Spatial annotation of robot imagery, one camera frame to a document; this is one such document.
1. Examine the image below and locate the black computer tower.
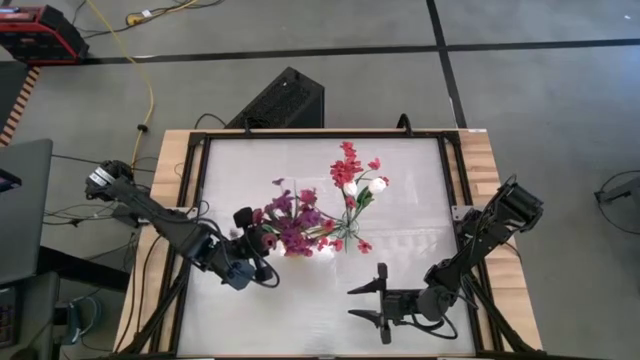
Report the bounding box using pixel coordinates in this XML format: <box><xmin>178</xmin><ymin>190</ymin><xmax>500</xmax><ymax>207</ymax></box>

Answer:
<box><xmin>224</xmin><ymin>66</ymin><xmax>326</xmax><ymax>130</ymax></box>

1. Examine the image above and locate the red and black toolbox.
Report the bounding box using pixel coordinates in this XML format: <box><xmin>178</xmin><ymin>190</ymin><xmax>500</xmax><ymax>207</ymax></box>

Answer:
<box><xmin>0</xmin><ymin>4</ymin><xmax>91</xmax><ymax>67</ymax></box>

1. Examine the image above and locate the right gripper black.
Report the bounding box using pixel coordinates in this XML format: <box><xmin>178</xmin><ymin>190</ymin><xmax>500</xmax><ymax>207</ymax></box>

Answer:
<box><xmin>347</xmin><ymin>262</ymin><xmax>425</xmax><ymax>346</ymax></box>

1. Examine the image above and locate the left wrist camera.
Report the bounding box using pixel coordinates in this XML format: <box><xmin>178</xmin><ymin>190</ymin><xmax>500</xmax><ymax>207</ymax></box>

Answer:
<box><xmin>227</xmin><ymin>259</ymin><xmax>257</xmax><ymax>292</ymax></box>

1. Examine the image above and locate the orange black striped ramp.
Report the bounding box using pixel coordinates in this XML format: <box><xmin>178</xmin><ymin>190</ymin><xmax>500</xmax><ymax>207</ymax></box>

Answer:
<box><xmin>0</xmin><ymin>66</ymin><xmax>41</xmax><ymax>147</ymax></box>

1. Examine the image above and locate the black table frame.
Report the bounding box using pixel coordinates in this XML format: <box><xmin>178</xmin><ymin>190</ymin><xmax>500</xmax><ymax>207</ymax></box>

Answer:
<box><xmin>169</xmin><ymin>129</ymin><xmax>484</xmax><ymax>360</ymax></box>

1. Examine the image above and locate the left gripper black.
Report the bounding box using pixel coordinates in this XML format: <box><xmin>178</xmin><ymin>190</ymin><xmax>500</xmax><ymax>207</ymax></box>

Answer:
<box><xmin>218</xmin><ymin>206</ymin><xmax>275</xmax><ymax>284</ymax></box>

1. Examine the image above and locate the yellow cable with plug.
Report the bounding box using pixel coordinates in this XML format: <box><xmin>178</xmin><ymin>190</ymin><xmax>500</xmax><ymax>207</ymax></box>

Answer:
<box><xmin>124</xmin><ymin>0</ymin><xmax>226</xmax><ymax>27</ymax></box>

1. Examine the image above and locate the clear embossed glass vase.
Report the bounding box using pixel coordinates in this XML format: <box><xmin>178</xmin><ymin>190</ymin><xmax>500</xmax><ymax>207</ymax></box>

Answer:
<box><xmin>335</xmin><ymin>218</ymin><xmax>362</xmax><ymax>245</ymax></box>

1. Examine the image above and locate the long yellow cable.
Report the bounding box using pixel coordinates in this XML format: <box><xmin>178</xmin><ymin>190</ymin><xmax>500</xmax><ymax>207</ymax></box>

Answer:
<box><xmin>85</xmin><ymin>0</ymin><xmax>154</xmax><ymax>169</ymax></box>

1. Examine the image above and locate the purple artificial flower bunch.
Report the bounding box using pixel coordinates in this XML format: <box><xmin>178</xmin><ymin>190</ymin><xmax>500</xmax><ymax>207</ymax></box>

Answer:
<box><xmin>252</xmin><ymin>177</ymin><xmax>331</xmax><ymax>259</ymax></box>

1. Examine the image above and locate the grey side desk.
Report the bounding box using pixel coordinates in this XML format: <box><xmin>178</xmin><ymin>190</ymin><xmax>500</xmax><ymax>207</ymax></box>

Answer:
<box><xmin>0</xmin><ymin>138</ymin><xmax>54</xmax><ymax>287</ymax></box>

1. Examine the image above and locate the red artificial flower bunch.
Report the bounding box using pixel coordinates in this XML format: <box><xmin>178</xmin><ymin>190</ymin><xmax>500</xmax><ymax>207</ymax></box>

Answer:
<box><xmin>328</xmin><ymin>141</ymin><xmax>391</xmax><ymax>236</ymax></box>
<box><xmin>317</xmin><ymin>217</ymin><xmax>374</xmax><ymax>255</ymax></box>

